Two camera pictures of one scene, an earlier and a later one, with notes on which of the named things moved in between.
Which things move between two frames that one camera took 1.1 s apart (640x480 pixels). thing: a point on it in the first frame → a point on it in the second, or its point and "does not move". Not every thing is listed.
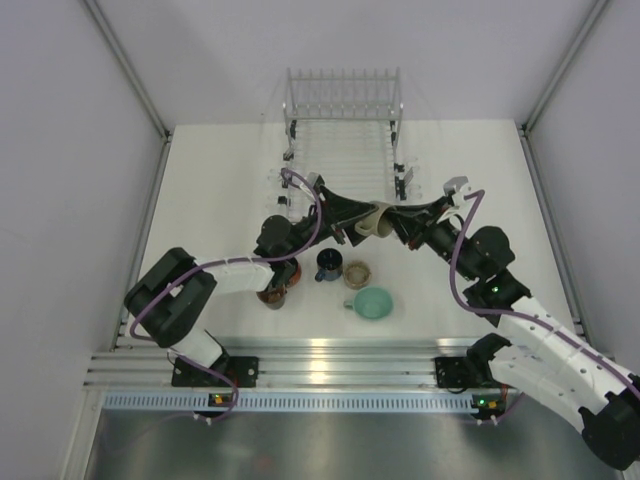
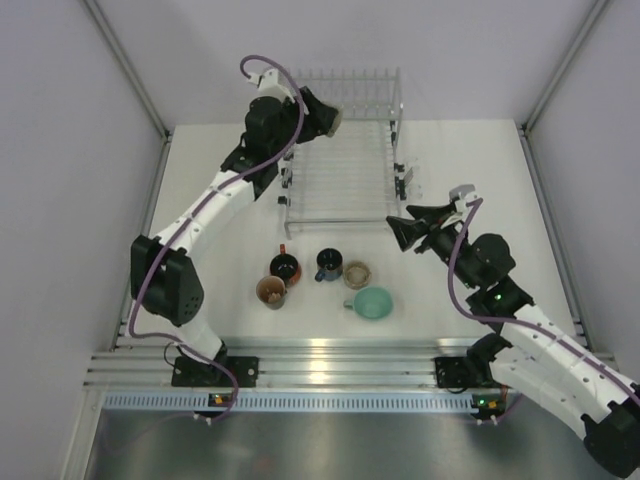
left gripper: (344, 213) → (319, 120)
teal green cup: (371, 302) does not move
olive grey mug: (379, 222) → (339, 108)
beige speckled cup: (357, 275) does not move
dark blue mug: (329, 264) does not move
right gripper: (416, 224) does not move
